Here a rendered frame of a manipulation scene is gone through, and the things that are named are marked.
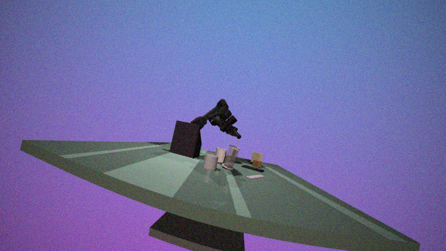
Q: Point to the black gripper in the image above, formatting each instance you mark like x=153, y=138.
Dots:
x=228, y=128

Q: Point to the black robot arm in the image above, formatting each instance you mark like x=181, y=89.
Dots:
x=215, y=115

